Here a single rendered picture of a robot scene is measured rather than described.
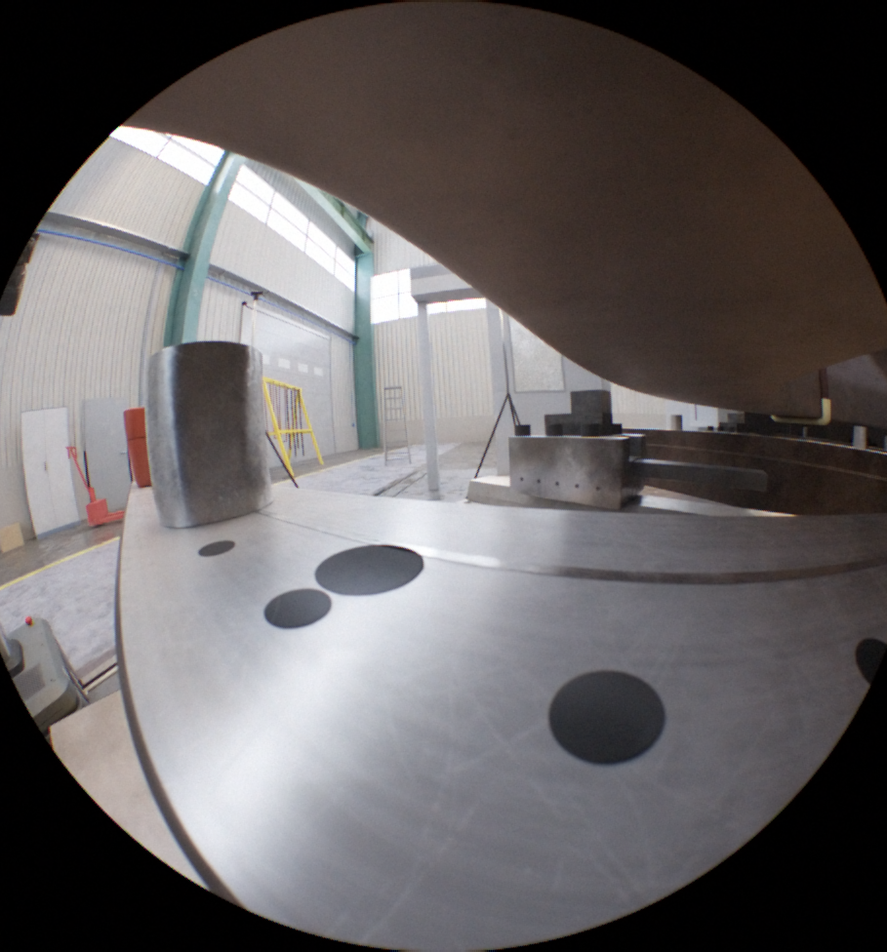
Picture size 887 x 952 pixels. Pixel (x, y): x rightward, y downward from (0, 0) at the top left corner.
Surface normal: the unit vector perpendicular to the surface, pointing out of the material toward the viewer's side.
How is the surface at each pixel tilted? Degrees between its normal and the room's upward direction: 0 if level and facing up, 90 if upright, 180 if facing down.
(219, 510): 90
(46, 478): 90
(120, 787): 0
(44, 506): 90
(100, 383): 90
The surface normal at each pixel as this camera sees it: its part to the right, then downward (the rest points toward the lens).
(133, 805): -0.07, -0.98
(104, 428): 0.98, -0.03
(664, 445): -0.96, 0.11
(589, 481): -0.78, 0.15
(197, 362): 0.67, 0.08
